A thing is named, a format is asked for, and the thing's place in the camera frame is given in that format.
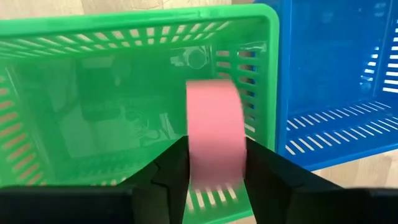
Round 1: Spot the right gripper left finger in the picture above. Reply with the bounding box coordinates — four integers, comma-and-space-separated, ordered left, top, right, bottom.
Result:
119, 136, 192, 224

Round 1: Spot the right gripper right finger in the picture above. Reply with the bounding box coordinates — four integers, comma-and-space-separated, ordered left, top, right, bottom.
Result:
244, 138, 343, 224

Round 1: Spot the pink tape roll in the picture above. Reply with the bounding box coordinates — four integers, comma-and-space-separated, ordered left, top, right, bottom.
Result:
185, 78, 249, 192

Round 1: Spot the green plastic basket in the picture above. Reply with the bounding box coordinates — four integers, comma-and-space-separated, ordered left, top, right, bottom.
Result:
0, 3, 280, 224

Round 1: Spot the blue plastic basket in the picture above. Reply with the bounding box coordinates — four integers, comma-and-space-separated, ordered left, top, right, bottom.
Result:
252, 0, 398, 172

